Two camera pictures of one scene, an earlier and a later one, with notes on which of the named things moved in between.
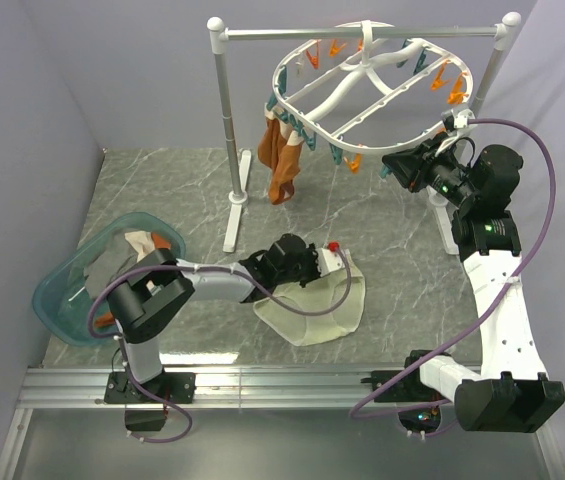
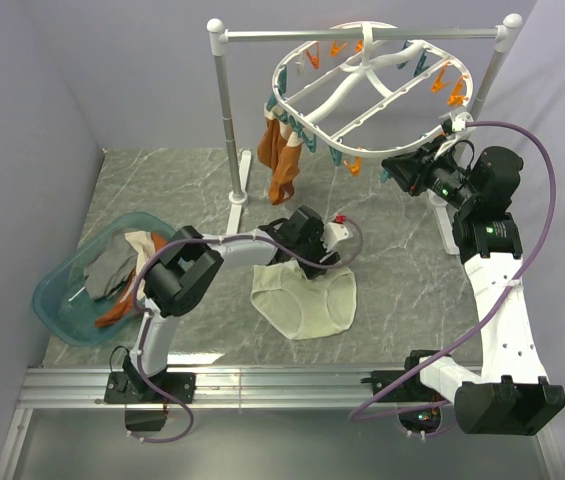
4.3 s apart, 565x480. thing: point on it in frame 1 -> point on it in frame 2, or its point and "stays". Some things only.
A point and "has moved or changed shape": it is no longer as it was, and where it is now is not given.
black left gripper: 311,253 -> 310,268
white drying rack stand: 219,34 stays
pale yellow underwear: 303,329 has moved or changed shape
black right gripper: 409,167 stays
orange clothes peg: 355,166 stays
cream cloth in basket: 142,242 stays
